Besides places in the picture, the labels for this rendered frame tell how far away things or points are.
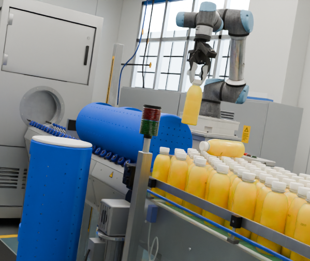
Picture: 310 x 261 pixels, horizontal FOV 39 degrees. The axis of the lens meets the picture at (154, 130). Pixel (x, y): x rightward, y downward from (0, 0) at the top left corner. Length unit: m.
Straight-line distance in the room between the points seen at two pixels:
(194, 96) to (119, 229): 0.64
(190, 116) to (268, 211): 0.76
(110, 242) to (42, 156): 0.51
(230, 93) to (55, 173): 1.13
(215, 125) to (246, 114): 1.33
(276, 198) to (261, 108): 2.49
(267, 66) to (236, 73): 2.47
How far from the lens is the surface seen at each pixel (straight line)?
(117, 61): 3.45
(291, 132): 3.99
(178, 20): 2.14
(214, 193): 1.44
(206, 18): 1.98
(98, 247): 1.76
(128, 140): 2.09
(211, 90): 2.59
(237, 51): 2.48
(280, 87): 4.83
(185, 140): 2.09
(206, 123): 2.47
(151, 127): 1.45
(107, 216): 1.74
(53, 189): 1.99
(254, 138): 3.72
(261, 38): 5.12
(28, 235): 2.08
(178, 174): 1.63
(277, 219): 1.27
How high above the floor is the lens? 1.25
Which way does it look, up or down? 3 degrees down
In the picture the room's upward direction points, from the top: 9 degrees clockwise
